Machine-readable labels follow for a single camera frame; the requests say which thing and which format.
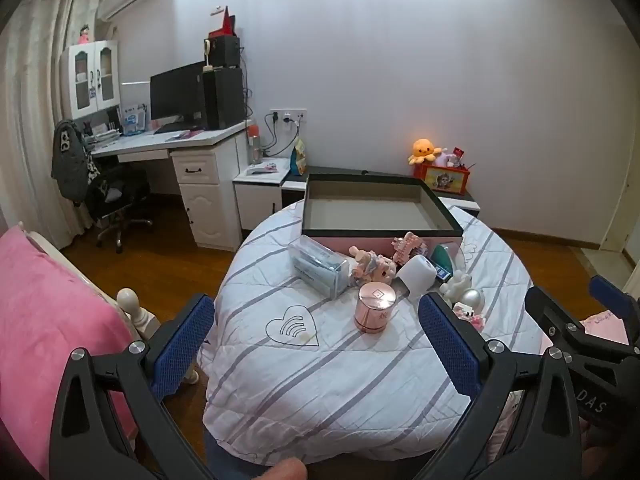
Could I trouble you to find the white door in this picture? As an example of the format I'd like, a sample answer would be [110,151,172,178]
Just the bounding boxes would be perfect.
[600,160,640,263]

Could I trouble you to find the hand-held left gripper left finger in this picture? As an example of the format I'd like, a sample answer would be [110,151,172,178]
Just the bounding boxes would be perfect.
[49,292,216,480]

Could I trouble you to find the black computer tower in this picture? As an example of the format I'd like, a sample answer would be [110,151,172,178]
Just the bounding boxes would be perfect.
[202,66,247,131]

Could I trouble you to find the orange octopus plush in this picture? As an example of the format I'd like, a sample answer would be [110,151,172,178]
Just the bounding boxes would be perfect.
[408,138,448,166]

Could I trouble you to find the small black speaker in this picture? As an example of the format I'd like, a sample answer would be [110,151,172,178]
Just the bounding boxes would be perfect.
[205,35,241,68]

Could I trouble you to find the blue green rectangular box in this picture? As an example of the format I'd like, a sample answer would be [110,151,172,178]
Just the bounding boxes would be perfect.
[431,244,454,281]

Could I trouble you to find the person's blue trouser leg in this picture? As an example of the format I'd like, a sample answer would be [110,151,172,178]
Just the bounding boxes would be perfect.
[204,427,266,480]

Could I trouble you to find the black computer monitor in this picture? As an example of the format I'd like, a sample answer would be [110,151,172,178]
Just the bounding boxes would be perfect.
[150,61,207,131]

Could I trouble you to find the white wall socket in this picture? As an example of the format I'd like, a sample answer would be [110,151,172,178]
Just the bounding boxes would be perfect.
[270,107,307,126]

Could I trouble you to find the orange picture box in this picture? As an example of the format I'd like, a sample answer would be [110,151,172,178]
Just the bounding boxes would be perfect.
[420,162,471,195]

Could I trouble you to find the person's left hand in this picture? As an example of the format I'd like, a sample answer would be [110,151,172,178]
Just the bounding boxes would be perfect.
[247,459,307,480]

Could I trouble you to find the small white pink box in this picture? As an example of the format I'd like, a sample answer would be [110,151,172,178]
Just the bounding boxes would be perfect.
[452,304,487,332]

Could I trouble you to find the white nightstand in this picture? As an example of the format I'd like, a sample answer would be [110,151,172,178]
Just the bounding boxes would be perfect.
[232,157,308,233]

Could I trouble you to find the clear plastic box blue contents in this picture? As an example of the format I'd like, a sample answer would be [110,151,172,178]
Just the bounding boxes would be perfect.
[288,234,351,301]

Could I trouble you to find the stack of papers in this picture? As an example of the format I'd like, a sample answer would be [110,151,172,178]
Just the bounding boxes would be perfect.
[82,120,122,148]

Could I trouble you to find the black power cables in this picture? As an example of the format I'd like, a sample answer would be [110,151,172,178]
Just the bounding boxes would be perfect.
[261,112,282,158]

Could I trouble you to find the colourful snack bag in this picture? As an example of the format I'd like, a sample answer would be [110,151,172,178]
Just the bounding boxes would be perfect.
[289,137,309,177]

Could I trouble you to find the white round-headed figure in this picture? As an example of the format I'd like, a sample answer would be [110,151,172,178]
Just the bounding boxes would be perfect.
[439,269,487,313]

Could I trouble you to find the white humidifier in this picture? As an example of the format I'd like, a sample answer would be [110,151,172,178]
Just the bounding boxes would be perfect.
[396,254,438,300]

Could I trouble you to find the red capped water bottle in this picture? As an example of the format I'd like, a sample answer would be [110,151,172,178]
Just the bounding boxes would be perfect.
[247,122,264,165]

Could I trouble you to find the pink printed pillow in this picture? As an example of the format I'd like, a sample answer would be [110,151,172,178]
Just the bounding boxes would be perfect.
[579,310,632,347]

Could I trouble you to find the rose gold cylinder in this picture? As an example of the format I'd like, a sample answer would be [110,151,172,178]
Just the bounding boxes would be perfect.
[354,282,397,333]

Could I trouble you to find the pink big-headed doll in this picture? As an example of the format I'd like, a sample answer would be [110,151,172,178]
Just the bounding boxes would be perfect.
[348,245,398,283]

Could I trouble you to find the white desk with drawers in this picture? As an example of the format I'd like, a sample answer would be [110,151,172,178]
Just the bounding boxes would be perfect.
[90,120,251,253]

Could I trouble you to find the pink building block toy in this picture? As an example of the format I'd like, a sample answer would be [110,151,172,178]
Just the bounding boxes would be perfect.
[391,231,429,266]

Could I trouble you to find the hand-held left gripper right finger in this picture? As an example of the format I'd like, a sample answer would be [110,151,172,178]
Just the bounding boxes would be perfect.
[415,290,583,480]

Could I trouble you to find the white bed frame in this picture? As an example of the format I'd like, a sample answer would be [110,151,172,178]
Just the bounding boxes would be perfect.
[20,225,199,385]

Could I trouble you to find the cream curtain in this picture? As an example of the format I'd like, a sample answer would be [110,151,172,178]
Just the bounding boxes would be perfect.
[0,0,96,251]

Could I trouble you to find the pink blanket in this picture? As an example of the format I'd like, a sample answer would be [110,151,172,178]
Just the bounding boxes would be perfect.
[0,225,146,461]

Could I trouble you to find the blue white carton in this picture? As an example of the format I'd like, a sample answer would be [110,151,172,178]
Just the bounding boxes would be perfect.
[121,104,149,136]

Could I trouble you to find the pink black-rimmed storage box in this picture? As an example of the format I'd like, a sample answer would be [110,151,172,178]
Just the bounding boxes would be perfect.
[301,173,463,267]

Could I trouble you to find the black white jacket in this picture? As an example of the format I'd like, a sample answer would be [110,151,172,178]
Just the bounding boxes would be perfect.
[51,119,108,206]

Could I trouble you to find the black office chair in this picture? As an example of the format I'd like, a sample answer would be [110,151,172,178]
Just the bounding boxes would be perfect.
[82,160,155,255]

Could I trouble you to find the white glass-door cabinet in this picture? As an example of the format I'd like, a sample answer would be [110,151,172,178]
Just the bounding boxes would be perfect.
[60,40,123,121]

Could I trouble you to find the red paper bag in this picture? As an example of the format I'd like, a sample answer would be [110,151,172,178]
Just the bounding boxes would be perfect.
[209,6,237,38]

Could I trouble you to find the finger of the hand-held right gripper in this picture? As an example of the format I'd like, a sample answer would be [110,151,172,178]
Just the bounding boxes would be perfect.
[525,286,632,361]
[588,275,640,322]

